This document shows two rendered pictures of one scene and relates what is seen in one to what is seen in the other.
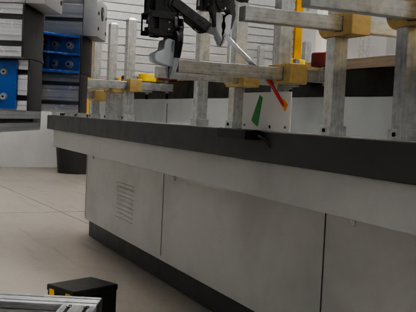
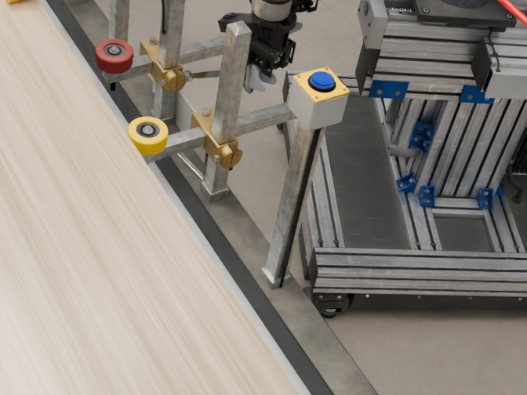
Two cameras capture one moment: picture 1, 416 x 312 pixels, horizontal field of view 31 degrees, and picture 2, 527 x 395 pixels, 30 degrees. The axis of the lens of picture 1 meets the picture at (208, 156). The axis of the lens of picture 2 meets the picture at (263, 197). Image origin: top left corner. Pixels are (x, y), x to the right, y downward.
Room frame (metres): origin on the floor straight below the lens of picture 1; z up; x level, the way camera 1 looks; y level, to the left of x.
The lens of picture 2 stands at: (3.62, -0.34, 2.25)
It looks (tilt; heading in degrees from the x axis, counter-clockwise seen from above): 46 degrees down; 165
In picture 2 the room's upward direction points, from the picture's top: 12 degrees clockwise
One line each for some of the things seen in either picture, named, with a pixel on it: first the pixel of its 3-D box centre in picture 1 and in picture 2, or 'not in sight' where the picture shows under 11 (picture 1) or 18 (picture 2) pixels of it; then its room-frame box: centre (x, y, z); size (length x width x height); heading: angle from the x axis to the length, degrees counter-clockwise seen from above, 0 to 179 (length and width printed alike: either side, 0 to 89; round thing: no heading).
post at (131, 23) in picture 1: (129, 77); not in sight; (3.07, 0.34, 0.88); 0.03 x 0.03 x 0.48; 24
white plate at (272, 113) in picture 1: (264, 111); (179, 109); (1.95, -0.14, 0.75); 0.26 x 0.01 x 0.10; 24
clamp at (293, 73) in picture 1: (286, 74); (161, 66); (1.91, -0.19, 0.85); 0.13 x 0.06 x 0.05; 24
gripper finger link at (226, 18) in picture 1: (220, 30); (254, 82); (2.10, -0.02, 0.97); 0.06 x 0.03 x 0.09; 44
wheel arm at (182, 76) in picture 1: (229, 78); (230, 128); (2.10, -0.05, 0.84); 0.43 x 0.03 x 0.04; 114
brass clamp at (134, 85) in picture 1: (130, 85); not in sight; (3.05, 0.33, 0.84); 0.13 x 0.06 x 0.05; 24
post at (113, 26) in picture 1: (111, 77); not in sight; (3.30, 0.44, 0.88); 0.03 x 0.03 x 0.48; 24
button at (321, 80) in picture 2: not in sight; (321, 81); (2.39, 0.03, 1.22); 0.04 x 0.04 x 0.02
